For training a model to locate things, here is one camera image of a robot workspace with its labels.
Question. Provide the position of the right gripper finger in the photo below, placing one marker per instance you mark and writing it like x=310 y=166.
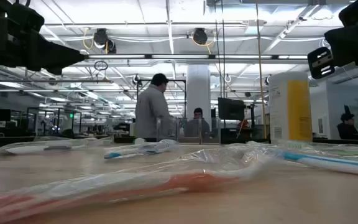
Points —
x=320 y=63
x=356 y=46

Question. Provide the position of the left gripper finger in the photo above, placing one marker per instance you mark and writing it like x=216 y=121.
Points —
x=54 y=56

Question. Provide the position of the green toothbrush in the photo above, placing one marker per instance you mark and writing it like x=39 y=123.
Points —
x=353 y=153

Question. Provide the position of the purple toothbrush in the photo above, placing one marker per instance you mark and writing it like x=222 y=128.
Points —
x=26 y=149

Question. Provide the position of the blue toothbrush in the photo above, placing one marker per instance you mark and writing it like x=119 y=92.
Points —
x=322 y=161
x=141 y=149

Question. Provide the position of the white yellow wipes canister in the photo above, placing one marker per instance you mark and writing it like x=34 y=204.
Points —
x=291 y=109

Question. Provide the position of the person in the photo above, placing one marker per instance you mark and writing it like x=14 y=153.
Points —
x=151 y=109
x=197 y=124
x=346 y=130

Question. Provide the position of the white pillar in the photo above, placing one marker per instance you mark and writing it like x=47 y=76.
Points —
x=197 y=87

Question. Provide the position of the orange toothbrush in clear wrapper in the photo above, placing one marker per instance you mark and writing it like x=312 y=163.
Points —
x=197 y=183

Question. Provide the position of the black aluminium table frame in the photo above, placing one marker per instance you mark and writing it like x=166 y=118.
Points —
x=11 y=140

